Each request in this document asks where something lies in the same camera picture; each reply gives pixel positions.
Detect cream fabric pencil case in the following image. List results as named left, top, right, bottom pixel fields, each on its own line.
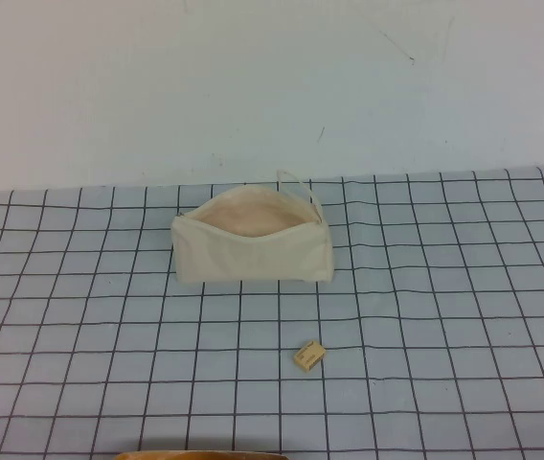
left=170, top=168, right=331, bottom=288

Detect brown wooden rounded object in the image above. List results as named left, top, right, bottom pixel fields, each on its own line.
left=112, top=448, right=286, bottom=460

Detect beige eraser with paper sleeve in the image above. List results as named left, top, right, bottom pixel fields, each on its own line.
left=294, top=339, right=327, bottom=374

